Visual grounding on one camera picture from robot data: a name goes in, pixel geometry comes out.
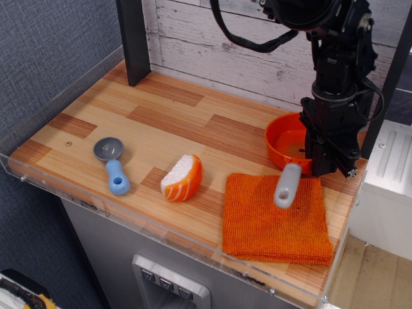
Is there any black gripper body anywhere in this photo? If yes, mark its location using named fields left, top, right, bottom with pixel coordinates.
left=300, top=97, right=361, bottom=179

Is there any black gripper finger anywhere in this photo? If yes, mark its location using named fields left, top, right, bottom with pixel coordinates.
left=304, top=129, right=317, bottom=159
left=312, top=142, right=337, bottom=177

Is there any orange pan with grey handle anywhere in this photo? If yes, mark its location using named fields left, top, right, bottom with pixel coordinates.
left=264, top=113, right=312, bottom=209

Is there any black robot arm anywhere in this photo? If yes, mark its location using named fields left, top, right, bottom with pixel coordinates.
left=260, top=1, right=382, bottom=178

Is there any orange folded cloth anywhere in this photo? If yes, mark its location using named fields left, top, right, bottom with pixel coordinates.
left=222, top=173, right=333, bottom=265

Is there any white toy sink unit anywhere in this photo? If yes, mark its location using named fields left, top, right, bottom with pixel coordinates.
left=348, top=120, right=411, bottom=260

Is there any toy salmon sushi piece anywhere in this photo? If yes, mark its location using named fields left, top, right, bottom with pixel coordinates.
left=160, top=154, right=203, bottom=202

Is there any grey blue toy scoop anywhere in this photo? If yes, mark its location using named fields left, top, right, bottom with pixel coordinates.
left=93, top=136, right=131, bottom=196

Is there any silver dispenser button panel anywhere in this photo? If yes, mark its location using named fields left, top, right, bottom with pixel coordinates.
left=132, top=254, right=212, bottom=308

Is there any clear acrylic table guard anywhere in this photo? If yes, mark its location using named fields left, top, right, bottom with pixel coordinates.
left=0, top=44, right=368, bottom=309

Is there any grey toy fridge cabinet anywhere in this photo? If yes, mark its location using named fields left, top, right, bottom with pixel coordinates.
left=62, top=200, right=294, bottom=308

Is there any black yellow bag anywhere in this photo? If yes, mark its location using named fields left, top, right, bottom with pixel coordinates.
left=1, top=268, right=59, bottom=308

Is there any black right frame post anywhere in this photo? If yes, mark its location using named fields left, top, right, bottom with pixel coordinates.
left=361, top=1, right=411, bottom=159

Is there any black frame post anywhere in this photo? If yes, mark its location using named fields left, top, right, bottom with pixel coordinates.
left=116, top=0, right=151, bottom=87
left=361, top=1, right=411, bottom=159

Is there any black cable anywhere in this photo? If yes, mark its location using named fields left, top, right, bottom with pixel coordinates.
left=209, top=0, right=386, bottom=122

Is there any black left frame post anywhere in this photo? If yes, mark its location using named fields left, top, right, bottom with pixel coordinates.
left=116, top=0, right=151, bottom=87

